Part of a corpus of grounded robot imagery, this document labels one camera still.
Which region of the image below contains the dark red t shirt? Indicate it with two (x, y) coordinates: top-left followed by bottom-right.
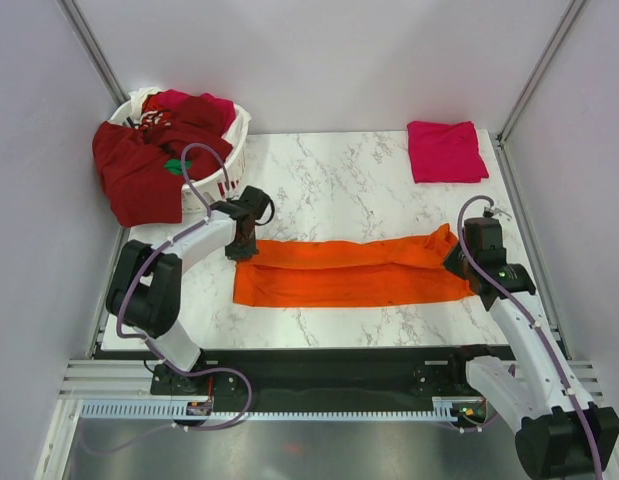
(92, 116), (232, 228)

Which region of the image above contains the white plastic laundry basket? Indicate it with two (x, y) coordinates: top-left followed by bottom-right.
(106, 87), (251, 216)

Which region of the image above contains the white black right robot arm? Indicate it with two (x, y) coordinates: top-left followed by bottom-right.
(443, 217), (619, 479)

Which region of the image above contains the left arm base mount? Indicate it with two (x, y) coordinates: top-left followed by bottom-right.
(142, 350), (248, 400)

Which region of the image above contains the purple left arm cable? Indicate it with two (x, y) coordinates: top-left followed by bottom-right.
(81, 143), (255, 456)

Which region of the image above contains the orange t shirt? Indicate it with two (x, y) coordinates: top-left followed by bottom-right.
(233, 224), (473, 308)

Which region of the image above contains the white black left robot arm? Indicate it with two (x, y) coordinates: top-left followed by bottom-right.
(106, 186), (275, 393)

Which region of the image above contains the green cloth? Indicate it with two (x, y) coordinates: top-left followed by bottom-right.
(163, 158), (191, 176)

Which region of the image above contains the pink shirt in basket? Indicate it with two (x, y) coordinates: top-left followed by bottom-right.
(156, 89), (236, 136)

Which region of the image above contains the folded pink t shirt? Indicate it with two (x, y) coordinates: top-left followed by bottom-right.
(407, 121), (489, 184)

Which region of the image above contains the white patterned shirt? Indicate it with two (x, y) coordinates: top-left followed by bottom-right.
(128, 87), (172, 132)

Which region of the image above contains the white slotted cable duct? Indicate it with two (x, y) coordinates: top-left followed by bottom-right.
(80, 397), (457, 423)

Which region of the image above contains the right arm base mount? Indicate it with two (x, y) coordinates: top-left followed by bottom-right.
(414, 349), (481, 398)

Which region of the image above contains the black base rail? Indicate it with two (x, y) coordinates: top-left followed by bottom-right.
(150, 345), (514, 414)

